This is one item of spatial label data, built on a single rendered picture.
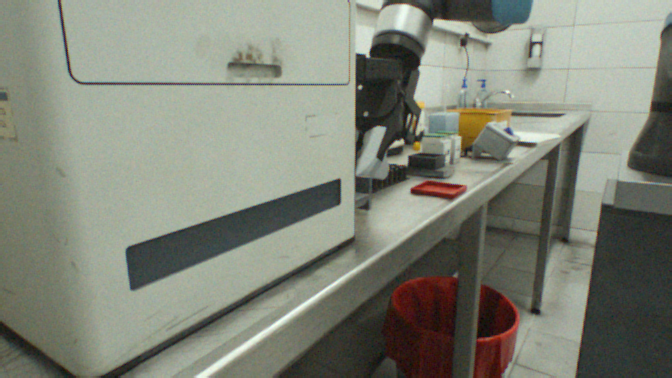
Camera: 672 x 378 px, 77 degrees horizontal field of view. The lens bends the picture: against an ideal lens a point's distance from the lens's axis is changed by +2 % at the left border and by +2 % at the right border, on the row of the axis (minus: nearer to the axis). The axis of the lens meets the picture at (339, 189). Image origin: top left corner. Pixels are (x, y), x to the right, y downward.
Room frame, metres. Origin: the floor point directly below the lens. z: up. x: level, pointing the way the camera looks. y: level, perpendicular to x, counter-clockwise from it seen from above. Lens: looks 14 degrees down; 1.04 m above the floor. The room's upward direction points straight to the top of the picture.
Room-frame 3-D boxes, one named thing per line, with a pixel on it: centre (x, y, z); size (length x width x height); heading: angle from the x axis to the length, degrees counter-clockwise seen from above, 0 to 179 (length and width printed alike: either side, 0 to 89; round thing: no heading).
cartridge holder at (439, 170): (0.79, -0.17, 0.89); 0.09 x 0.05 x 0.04; 55
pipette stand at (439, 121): (1.00, -0.25, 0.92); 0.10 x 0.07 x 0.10; 148
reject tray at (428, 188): (0.65, -0.16, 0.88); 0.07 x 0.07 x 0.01; 56
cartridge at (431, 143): (0.85, -0.20, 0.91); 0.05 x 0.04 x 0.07; 56
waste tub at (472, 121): (1.11, -0.36, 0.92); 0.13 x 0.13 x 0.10; 53
